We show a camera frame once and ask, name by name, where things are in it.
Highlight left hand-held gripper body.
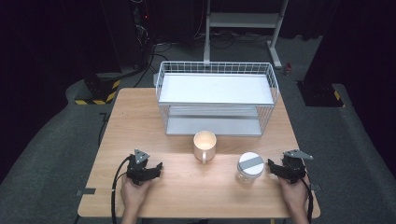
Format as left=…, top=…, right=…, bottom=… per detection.
left=125, top=148, right=154, bottom=187

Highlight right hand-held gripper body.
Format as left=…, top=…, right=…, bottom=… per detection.
left=277, top=149, right=314, bottom=185

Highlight person's right hand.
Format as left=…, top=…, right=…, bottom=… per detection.
left=277, top=175, right=311, bottom=214

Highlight person's left hand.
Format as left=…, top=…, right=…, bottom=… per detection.
left=120, top=175, right=154, bottom=217

